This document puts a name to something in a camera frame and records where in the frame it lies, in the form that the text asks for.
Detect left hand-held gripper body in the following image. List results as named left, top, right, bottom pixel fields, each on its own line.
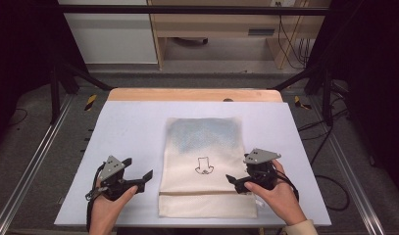
left=94, top=155, right=146, bottom=202

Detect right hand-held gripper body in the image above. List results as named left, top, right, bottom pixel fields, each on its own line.
left=239, top=148, right=282, bottom=192

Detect cream mesh laundry bag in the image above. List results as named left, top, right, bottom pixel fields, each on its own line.
left=158, top=117, right=266, bottom=219

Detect person's right hand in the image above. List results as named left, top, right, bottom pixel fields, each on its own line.
left=243, top=159, right=308, bottom=227

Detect person's left hand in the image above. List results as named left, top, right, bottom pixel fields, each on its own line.
left=88, top=183, right=139, bottom=229

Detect white table mat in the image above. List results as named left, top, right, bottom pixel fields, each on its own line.
left=54, top=100, right=332, bottom=228

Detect yellow black floor tape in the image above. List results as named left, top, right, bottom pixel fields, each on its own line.
left=293, top=95, right=313, bottom=111
left=83, top=94, right=99, bottom=112

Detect wooden table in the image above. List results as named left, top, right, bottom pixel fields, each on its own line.
left=107, top=87, right=284, bottom=103

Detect black metal stand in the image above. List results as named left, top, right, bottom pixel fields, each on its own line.
left=271, top=61, right=336, bottom=127
left=49, top=61, right=115, bottom=125

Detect white cabinet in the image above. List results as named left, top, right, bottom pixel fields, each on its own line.
left=57, top=0, right=159, bottom=65

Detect light wooden desk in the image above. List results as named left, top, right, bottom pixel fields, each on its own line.
left=147, top=0, right=329, bottom=71

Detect dark curtain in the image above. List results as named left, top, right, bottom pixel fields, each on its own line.
left=0, top=0, right=90, bottom=155
left=306, top=0, right=399, bottom=200

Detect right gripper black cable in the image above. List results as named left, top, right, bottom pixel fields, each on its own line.
left=269, top=164, right=301, bottom=203

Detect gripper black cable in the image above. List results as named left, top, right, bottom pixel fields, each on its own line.
left=269, top=164, right=301, bottom=203
left=84, top=163, right=107, bottom=232

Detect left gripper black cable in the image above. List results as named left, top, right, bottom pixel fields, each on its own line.
left=84, top=163, right=107, bottom=232

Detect aluminium floor rail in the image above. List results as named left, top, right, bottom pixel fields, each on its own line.
left=308, top=94, right=387, bottom=235
left=0, top=93, right=75, bottom=235

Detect black floor cable loop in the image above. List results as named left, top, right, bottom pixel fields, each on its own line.
left=297, top=107, right=352, bottom=212

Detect thin black floor cable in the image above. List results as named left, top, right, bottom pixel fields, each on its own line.
left=11, top=107, right=28, bottom=126

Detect black hanging desk cables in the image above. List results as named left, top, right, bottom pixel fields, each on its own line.
left=275, top=1, right=315, bottom=71

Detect black horizontal frame bar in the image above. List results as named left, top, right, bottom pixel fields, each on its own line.
left=56, top=4, right=329, bottom=17

